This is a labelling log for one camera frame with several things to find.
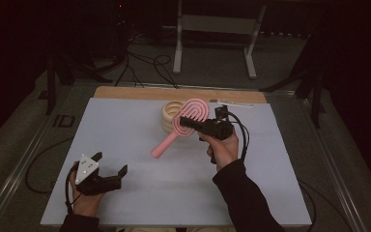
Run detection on cream ringed cup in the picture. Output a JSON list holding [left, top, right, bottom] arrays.
[[161, 100, 187, 134]]

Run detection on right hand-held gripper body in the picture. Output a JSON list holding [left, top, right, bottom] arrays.
[[200, 104, 235, 141]]

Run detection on black tangled floor cables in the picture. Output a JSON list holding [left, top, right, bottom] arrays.
[[115, 30, 180, 90]]

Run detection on black floor cable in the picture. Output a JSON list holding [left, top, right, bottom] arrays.
[[298, 179, 318, 232], [24, 136, 75, 195]]

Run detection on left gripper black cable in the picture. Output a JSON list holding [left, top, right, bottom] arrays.
[[64, 162, 80, 215]]

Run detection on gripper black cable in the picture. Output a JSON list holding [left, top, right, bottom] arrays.
[[64, 162, 80, 215], [226, 110, 250, 161]]

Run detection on grey metal stand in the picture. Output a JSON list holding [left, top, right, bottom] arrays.
[[172, 0, 267, 80]]

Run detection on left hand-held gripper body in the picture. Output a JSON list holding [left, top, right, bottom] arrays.
[[74, 154, 123, 197]]

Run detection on person's left hand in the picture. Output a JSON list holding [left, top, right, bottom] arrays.
[[69, 170, 106, 218]]

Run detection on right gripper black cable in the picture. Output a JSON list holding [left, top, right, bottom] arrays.
[[226, 110, 250, 161]]

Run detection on person's right hand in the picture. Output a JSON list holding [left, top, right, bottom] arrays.
[[199, 131, 240, 172]]

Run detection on black stand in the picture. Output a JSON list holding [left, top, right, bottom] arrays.
[[260, 30, 328, 130], [38, 30, 114, 116]]

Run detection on white table mat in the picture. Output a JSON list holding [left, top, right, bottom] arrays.
[[40, 97, 313, 226]]

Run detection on pink hairbrush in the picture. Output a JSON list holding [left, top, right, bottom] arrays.
[[151, 98, 211, 160]]

